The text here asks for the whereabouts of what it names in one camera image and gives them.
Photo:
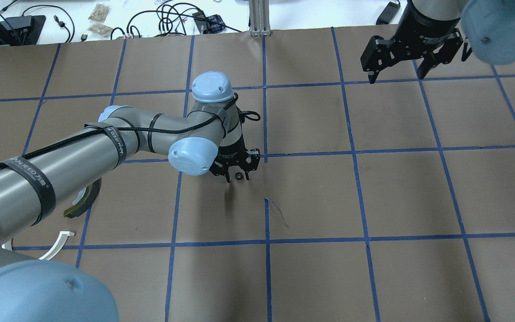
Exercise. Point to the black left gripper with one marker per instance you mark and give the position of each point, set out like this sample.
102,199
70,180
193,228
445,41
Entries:
232,154

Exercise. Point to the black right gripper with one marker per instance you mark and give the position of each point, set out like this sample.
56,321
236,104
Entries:
425,27

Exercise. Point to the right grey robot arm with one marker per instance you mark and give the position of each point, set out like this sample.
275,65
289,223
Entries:
487,26

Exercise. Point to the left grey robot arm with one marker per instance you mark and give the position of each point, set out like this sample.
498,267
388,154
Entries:
209,139

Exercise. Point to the black power adapter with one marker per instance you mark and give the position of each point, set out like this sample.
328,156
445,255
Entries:
388,13

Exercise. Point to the loose blue tape thread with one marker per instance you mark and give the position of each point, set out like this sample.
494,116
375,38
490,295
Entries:
276,213

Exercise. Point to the green brake shoe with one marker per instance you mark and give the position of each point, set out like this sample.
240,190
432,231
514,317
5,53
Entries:
84,201

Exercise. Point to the plaid pouch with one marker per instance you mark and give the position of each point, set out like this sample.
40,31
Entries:
215,24

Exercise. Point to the bag of small parts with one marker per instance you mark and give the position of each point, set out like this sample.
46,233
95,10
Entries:
99,13

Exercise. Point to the black monitor stand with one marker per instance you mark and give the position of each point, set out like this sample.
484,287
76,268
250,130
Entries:
21,30

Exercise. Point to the aluminium frame post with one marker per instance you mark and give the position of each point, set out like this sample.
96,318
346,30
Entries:
259,18

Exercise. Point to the white curved plastic bracket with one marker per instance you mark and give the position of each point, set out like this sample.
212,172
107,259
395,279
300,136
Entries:
53,251

